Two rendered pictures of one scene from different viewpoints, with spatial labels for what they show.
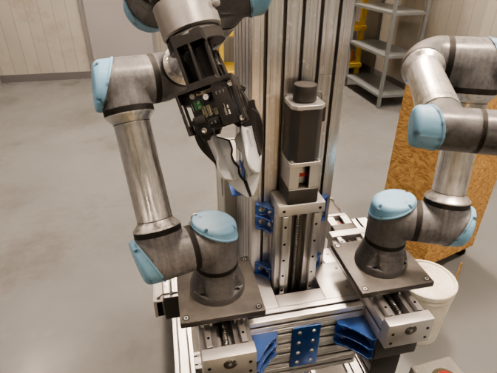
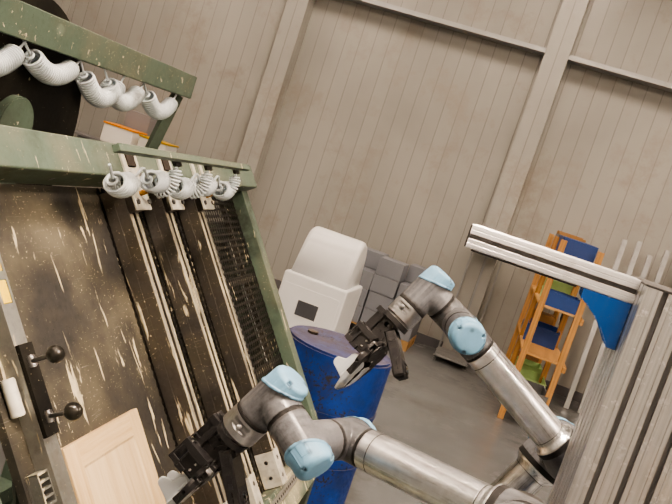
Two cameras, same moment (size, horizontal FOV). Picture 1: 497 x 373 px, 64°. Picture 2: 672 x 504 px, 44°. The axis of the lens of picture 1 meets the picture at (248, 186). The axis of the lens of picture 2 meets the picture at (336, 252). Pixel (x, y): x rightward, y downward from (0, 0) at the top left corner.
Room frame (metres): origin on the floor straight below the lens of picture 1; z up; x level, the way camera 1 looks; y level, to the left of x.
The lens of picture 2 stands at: (1.14, -1.72, 2.07)
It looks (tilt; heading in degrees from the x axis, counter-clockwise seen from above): 6 degrees down; 115
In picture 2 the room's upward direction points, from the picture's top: 18 degrees clockwise
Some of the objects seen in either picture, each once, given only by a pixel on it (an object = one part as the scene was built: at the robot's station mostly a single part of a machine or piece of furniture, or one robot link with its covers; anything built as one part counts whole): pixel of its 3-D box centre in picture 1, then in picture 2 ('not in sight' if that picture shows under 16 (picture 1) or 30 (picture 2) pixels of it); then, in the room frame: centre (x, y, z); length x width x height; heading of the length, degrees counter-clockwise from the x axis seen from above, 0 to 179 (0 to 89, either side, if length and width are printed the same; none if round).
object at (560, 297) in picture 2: not in sight; (547, 320); (-0.50, 7.89, 1.02); 2.21 x 0.60 x 2.04; 102
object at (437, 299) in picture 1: (422, 295); not in sight; (1.56, -0.95, 0.24); 0.32 x 0.30 x 0.47; 102
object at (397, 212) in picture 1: (392, 216); not in sight; (0.92, -0.41, 1.20); 0.13 x 0.12 x 0.14; 77
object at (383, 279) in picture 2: not in sight; (385, 297); (-2.61, 8.22, 0.51); 1.03 x 0.69 x 1.02; 12
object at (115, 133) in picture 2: not in sight; (123, 136); (-6.89, 7.48, 1.35); 0.50 x 0.41 x 0.28; 12
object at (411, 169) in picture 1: (441, 173); not in sight; (2.24, -1.24, 0.63); 0.50 x 0.42 x 1.25; 118
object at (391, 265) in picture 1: (382, 249); not in sight; (0.92, -0.40, 1.09); 0.15 x 0.15 x 0.10
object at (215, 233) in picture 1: (212, 239); not in sight; (0.81, 0.09, 1.20); 0.13 x 0.12 x 0.14; 117
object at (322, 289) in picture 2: not in sight; (316, 305); (-2.02, 5.04, 0.70); 0.71 x 0.63 x 1.40; 100
